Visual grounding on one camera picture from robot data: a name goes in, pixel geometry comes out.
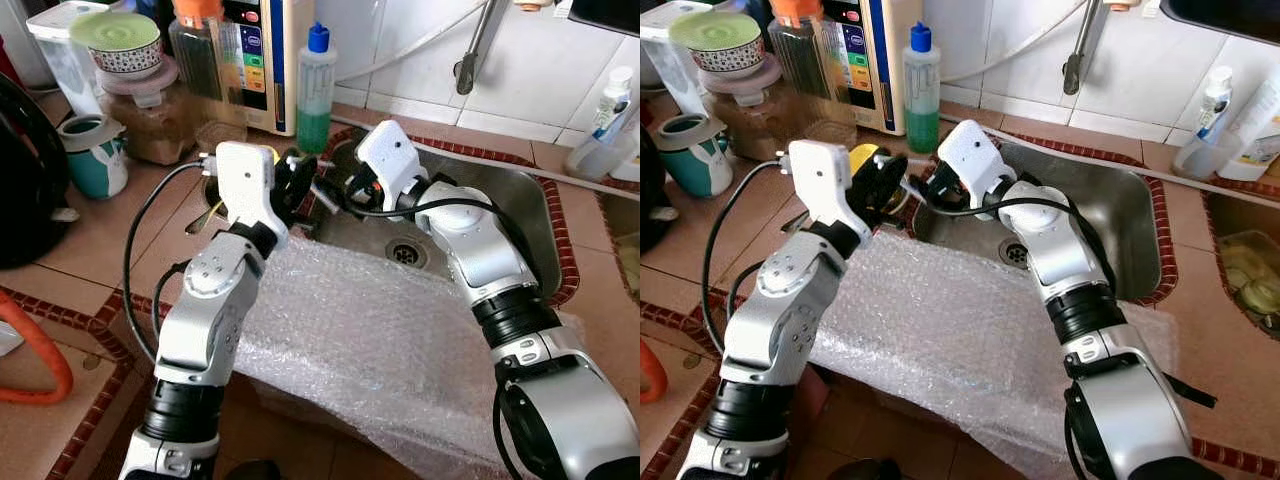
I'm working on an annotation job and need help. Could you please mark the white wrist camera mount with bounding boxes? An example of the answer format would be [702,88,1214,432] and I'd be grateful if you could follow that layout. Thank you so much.
[936,119,1018,208]
[786,139,863,248]
[354,119,433,213]
[213,141,292,251]

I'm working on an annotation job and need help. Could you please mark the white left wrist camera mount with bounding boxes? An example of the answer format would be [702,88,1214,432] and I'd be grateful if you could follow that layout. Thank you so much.
[786,139,863,248]
[213,141,292,251]

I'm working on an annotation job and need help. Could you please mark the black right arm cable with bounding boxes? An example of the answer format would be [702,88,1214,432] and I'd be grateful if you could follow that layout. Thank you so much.
[318,190,506,241]
[903,185,1093,241]

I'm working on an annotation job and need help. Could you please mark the teal and white mug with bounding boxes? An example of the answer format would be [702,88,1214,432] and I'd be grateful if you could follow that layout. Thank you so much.
[654,113,730,199]
[56,113,130,200]

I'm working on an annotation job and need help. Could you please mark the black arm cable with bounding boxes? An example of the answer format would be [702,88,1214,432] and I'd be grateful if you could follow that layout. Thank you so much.
[903,185,1093,241]
[699,158,793,358]
[318,190,506,241]
[122,158,219,363]

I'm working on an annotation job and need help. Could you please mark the yellowish translucent plastic tub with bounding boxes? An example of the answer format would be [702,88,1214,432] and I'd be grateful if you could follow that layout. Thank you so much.
[1218,230,1280,319]

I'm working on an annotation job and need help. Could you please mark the beige water purifier appliance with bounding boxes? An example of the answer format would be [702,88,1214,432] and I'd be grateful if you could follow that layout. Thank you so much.
[213,0,317,138]
[820,0,927,137]

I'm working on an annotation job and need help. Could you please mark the white bottle blue label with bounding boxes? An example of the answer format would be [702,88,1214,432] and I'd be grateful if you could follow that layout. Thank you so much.
[590,65,637,143]
[1196,65,1236,143]

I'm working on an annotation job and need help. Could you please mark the thin white hose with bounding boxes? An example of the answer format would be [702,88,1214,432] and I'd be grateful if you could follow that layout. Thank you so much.
[335,0,493,83]
[940,0,1089,84]

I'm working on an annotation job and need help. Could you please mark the stainless steel sink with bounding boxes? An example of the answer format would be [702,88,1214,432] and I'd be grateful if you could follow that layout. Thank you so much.
[903,138,1169,308]
[298,138,563,306]

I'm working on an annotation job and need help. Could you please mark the white translucent canister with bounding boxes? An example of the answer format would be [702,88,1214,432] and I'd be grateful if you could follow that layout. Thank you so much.
[0,0,53,91]

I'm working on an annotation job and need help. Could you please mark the small steel sink basin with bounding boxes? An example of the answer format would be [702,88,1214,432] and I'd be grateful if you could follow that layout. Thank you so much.
[1200,188,1280,338]
[598,188,641,301]

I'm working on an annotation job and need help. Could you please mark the metal spoon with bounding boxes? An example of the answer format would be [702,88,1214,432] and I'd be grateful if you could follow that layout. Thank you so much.
[778,207,821,239]
[184,205,223,238]

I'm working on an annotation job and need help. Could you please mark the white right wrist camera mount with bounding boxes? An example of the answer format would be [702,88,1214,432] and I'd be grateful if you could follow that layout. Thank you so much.
[354,119,433,213]
[936,119,1018,208]

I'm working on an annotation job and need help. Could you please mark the green soap bottle blue cap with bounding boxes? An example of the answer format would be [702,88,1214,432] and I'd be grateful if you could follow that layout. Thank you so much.
[295,22,339,156]
[902,22,944,155]

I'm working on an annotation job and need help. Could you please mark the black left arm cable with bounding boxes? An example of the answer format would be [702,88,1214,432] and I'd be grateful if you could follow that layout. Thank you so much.
[122,158,219,363]
[699,158,793,358]

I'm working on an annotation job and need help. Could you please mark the black glossy wall fixture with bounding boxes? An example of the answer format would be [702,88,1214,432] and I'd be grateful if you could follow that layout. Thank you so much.
[566,0,641,38]
[1158,0,1280,48]

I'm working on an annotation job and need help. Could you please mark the black round appliance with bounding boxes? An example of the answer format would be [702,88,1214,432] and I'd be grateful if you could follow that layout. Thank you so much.
[0,72,73,269]
[640,128,671,253]

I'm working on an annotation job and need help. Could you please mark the patterned bowl green lid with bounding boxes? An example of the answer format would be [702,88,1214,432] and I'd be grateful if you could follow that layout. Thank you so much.
[667,10,768,74]
[69,10,164,76]

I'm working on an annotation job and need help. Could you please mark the small clear glass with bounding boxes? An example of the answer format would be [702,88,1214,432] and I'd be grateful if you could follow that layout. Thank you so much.
[193,120,248,158]
[803,118,858,153]

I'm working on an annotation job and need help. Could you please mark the large white plastic bottle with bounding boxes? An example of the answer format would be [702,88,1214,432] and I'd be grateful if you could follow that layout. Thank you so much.
[612,95,641,183]
[1214,62,1280,183]

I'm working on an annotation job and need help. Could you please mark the brown-filled jar pink lid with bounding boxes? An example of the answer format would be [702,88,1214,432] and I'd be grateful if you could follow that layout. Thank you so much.
[98,55,204,166]
[703,55,804,163]

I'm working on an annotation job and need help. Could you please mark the metal sink drain strainer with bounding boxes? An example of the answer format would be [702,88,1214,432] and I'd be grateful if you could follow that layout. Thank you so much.
[998,238,1038,271]
[385,238,431,271]

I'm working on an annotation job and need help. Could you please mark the clear bubble wrap sheet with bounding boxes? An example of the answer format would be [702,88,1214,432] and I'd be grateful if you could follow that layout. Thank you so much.
[222,232,593,480]
[808,230,1183,480]

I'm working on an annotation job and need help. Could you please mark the red container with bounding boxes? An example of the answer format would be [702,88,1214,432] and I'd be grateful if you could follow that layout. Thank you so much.
[0,35,23,89]

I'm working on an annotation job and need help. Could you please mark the clear container white lid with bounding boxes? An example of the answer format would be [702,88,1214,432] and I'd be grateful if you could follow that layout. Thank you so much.
[26,0,109,118]
[640,25,709,118]

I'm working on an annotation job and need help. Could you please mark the orange hose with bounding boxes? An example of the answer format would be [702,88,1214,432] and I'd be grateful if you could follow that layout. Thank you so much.
[640,338,670,406]
[0,290,75,406]

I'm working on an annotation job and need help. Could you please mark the glass pitcher orange lid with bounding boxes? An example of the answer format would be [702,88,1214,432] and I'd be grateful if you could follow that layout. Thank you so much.
[167,0,248,101]
[768,0,853,101]

